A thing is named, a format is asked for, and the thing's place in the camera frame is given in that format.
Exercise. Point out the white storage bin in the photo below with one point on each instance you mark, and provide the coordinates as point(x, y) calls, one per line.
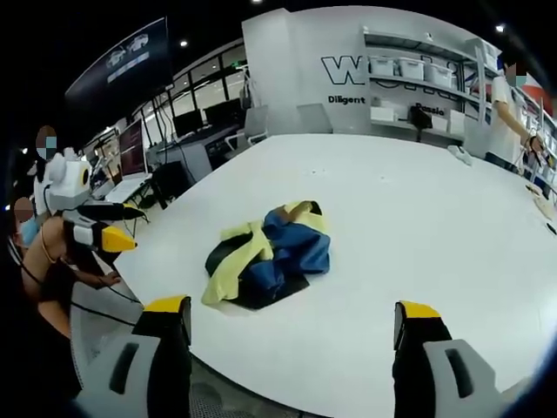
point(411, 69)
point(384, 67)
point(439, 74)

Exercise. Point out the white office chair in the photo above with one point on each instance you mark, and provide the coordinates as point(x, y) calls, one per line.
point(254, 124)

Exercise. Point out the white shelf unit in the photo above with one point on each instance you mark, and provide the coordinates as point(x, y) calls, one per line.
point(435, 93)

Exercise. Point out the white cloth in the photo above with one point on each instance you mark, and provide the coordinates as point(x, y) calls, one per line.
point(461, 154)

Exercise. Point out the black stand device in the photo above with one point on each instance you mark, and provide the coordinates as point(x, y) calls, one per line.
point(421, 119)

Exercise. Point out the yellow and blue garment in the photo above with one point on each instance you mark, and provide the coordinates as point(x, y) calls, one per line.
point(300, 248)

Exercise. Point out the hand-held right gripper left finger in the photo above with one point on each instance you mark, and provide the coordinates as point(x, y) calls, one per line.
point(130, 374)

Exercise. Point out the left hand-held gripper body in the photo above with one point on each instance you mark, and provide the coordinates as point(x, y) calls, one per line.
point(65, 185)

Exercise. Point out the black monitor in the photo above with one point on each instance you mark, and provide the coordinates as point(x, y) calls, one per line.
point(188, 123)
point(223, 112)

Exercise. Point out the monitor with red screen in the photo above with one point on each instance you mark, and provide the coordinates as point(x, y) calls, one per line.
point(132, 148)

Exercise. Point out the white laptop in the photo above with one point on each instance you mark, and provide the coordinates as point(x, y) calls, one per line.
point(128, 185)

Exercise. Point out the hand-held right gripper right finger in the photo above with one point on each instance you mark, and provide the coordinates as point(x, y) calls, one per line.
point(439, 374)

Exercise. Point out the large dark wall screen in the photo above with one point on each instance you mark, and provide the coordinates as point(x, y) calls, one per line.
point(126, 61)

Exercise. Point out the small items on table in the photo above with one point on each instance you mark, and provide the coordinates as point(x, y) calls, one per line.
point(541, 200)

